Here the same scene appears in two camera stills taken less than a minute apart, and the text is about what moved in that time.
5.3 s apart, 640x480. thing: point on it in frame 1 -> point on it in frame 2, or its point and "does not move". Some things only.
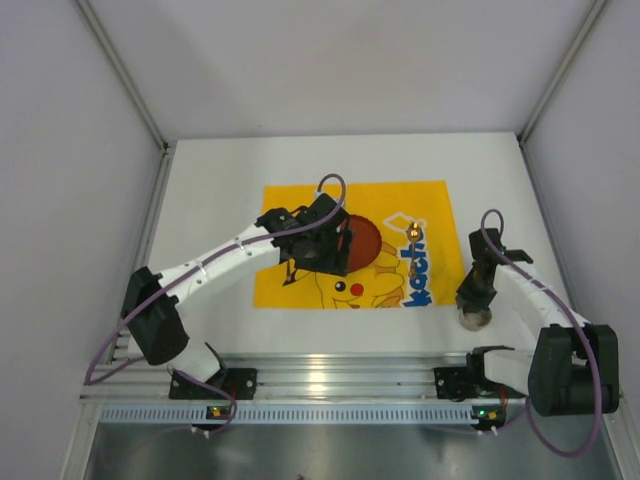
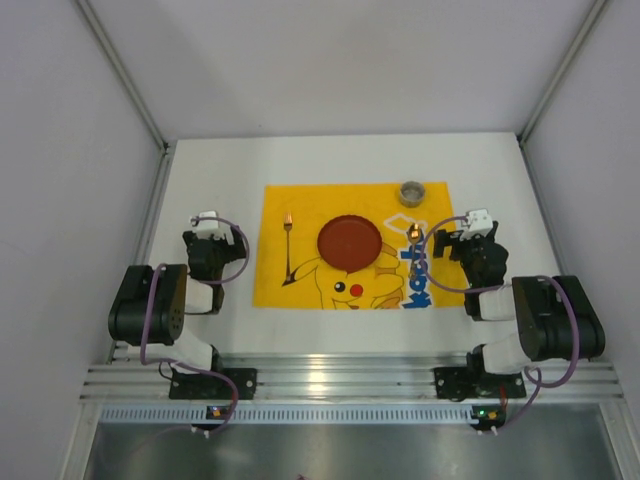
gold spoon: [413, 233] does not move
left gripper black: [343, 250] -> [212, 240]
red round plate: [366, 243] does not move
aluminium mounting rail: [120, 377] does not move
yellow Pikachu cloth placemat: [417, 263] does not move
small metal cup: [475, 321] -> [412, 194]
